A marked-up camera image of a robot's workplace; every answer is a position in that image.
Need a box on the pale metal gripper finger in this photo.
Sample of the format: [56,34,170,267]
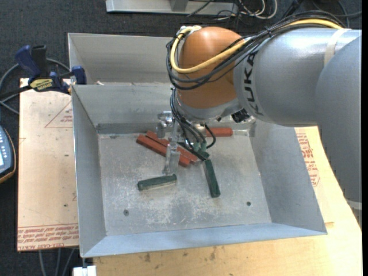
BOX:
[170,148,182,174]
[162,151,171,175]

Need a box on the red-brown flat block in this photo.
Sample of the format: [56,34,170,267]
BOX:
[145,129,200,163]
[205,127,234,138]
[136,134,192,168]

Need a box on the dark green flat block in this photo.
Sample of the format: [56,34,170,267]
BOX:
[186,147,210,161]
[203,159,221,199]
[137,174,178,192]

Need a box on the grey metal bin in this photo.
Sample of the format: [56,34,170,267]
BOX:
[67,32,328,259]

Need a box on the brown cardboard board, red print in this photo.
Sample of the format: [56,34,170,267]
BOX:
[17,78,335,252]

